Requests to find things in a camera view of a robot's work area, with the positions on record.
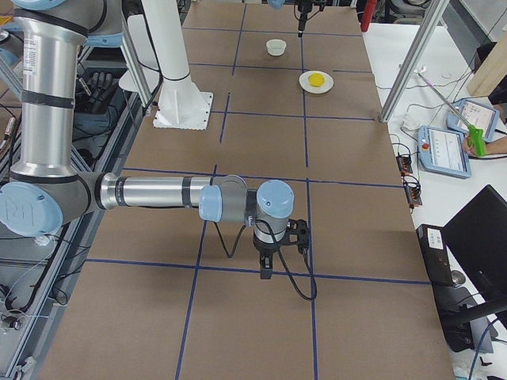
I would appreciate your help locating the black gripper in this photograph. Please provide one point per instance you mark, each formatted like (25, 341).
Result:
(301, 24)
(266, 248)

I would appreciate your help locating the yellow lemon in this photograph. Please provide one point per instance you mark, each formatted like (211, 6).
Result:
(316, 80)

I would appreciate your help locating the white small bowl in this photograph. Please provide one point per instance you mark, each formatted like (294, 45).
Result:
(276, 47)

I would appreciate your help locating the white round plate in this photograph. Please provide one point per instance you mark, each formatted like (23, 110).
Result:
(305, 85)

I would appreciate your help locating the person hand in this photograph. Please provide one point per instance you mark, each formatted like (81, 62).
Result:
(475, 149)

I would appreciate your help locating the red fire extinguisher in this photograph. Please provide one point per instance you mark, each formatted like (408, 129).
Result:
(367, 15)

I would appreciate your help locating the near orange black adapter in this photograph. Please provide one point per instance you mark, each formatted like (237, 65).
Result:
(412, 188)

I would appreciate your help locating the orange black adapter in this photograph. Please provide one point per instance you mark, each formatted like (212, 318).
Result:
(403, 158)
(412, 188)

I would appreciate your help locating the black computer box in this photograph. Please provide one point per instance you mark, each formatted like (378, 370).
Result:
(435, 255)

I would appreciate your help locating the far orange black adapter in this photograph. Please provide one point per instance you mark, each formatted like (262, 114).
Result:
(403, 158)

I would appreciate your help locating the near blue teach pendant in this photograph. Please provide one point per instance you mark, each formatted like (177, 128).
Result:
(440, 151)

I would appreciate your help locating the blue teach pendant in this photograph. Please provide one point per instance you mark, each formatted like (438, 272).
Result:
(482, 116)
(440, 151)

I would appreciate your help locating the far blue teach pendant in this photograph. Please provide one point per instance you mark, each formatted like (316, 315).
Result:
(482, 116)

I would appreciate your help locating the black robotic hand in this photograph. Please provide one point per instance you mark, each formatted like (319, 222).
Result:
(94, 94)

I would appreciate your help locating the black monitor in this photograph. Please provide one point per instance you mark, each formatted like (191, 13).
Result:
(476, 236)

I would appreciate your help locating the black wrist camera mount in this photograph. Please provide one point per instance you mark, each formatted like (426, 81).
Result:
(297, 233)

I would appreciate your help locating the aluminium frame post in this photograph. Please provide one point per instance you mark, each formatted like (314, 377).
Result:
(421, 39)

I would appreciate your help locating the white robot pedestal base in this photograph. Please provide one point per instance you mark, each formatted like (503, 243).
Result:
(181, 104)

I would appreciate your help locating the green handled reacher grabber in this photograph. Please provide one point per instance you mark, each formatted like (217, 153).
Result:
(474, 133)

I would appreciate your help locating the aluminium side rail frame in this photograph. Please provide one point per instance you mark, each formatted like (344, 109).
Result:
(42, 278)

